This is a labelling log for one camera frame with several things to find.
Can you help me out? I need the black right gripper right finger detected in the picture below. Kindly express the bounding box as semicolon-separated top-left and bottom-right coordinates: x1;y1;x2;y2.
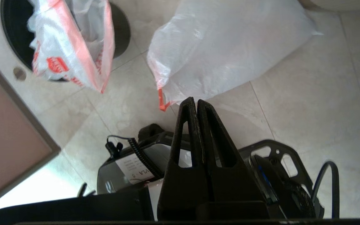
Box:
197;99;269;220

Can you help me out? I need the translucent red-print trash bag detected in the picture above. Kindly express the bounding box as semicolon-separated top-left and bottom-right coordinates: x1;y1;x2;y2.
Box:
147;0;323;112

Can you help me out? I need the grey black robot base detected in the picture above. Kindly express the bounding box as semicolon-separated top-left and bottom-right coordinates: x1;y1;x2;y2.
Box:
97;123;325;220

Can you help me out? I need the white bag with red drawstring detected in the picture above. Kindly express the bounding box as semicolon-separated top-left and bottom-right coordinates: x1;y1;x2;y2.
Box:
27;0;115;94

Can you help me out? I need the black round trash bin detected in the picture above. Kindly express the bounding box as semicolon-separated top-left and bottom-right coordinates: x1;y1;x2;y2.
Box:
0;0;131;83

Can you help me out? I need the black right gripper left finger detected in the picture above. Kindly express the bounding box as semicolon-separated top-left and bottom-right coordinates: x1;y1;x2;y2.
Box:
157;97;212;220

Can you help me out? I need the round metal floor door stop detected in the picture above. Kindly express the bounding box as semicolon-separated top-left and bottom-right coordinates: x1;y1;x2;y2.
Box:
13;67;27;81

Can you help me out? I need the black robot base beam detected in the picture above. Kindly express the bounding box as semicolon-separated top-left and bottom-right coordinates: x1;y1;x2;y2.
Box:
0;187;154;225

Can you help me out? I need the black coiled cable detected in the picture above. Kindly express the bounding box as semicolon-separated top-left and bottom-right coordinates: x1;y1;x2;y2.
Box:
106;135;165;179

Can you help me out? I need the black looped base cable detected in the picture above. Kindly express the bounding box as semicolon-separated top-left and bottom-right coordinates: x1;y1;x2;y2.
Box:
311;161;340;219

